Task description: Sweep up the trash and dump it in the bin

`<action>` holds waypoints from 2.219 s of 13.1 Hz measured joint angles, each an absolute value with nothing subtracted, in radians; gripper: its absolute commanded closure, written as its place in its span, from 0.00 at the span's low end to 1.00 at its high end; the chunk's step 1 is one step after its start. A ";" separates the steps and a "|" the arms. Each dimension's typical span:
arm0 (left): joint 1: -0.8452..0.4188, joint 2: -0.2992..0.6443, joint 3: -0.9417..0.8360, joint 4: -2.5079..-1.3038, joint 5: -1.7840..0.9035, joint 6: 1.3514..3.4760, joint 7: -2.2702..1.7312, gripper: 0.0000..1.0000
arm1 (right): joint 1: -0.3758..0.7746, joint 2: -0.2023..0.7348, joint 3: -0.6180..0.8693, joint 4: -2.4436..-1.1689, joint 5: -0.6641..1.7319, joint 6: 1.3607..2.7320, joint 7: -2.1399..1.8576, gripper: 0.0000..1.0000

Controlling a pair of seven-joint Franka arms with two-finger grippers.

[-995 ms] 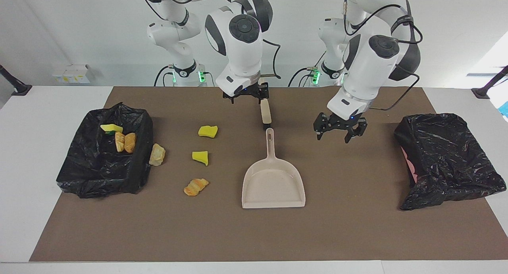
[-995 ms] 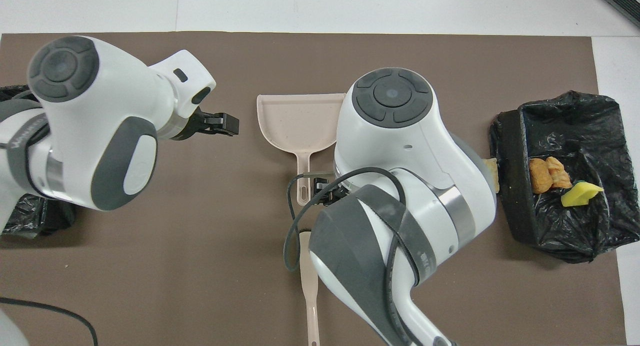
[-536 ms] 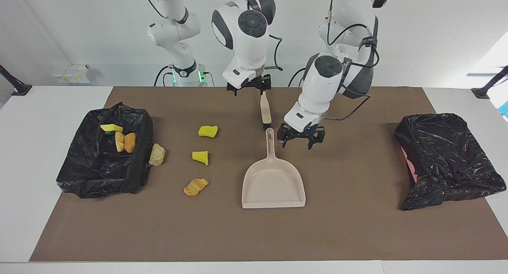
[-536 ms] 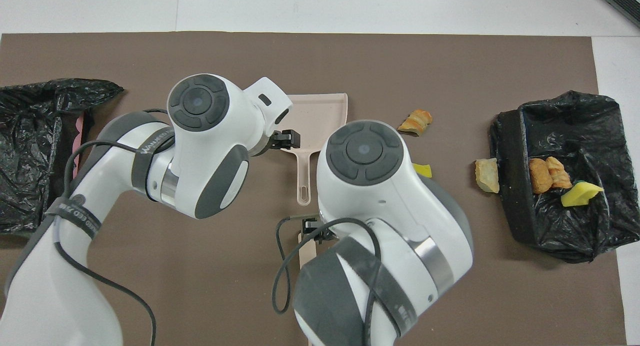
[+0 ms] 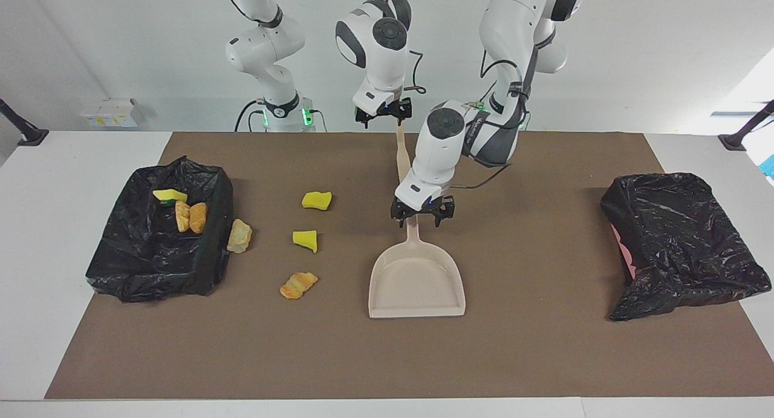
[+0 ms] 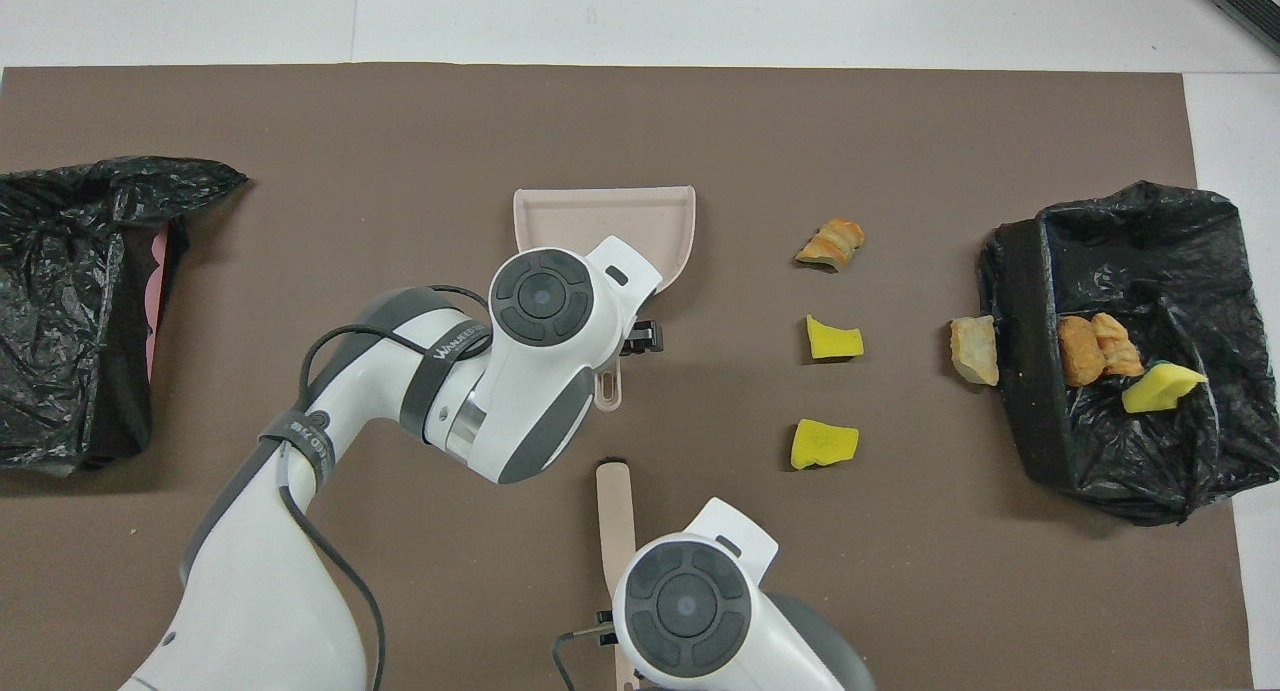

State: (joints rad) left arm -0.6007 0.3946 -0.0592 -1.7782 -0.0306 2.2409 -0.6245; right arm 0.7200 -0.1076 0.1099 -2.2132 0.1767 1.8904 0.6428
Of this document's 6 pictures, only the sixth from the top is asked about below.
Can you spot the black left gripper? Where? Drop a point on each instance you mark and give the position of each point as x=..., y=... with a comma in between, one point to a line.
x=642, y=338

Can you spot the brown breaded nugget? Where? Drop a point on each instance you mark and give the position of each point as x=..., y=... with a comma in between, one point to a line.
x=1080, y=351

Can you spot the beige plastic dustpan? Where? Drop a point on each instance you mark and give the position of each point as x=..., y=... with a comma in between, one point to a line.
x=600, y=221

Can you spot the small yellow sponge piece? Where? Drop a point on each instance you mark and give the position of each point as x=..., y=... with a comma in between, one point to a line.
x=832, y=343

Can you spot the orange striped croissant piece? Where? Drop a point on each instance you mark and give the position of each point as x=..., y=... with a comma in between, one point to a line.
x=1118, y=346
x=832, y=243

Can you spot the large yellow sponge piece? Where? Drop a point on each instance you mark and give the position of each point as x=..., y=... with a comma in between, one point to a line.
x=822, y=445

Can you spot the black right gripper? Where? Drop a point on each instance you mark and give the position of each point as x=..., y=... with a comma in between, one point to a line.
x=606, y=628

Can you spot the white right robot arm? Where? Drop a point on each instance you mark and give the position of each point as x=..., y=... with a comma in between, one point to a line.
x=735, y=529

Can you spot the beige brush with black bristles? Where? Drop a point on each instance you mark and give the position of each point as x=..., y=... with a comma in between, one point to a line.
x=615, y=521

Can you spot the brown paper table mat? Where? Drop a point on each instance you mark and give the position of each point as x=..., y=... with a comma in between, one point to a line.
x=640, y=121

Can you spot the black bag-lined pink bin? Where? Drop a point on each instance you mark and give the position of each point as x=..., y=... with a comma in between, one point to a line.
x=60, y=391

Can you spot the pale bread chunk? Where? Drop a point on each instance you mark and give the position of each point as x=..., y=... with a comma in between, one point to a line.
x=975, y=351

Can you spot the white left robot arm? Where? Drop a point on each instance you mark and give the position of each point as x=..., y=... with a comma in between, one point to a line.
x=260, y=591

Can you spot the black bag-lined trash bin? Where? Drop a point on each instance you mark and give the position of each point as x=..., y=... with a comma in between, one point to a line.
x=1150, y=251

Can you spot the yellow sponge with green pad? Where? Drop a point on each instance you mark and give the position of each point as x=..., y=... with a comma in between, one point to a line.
x=1160, y=389

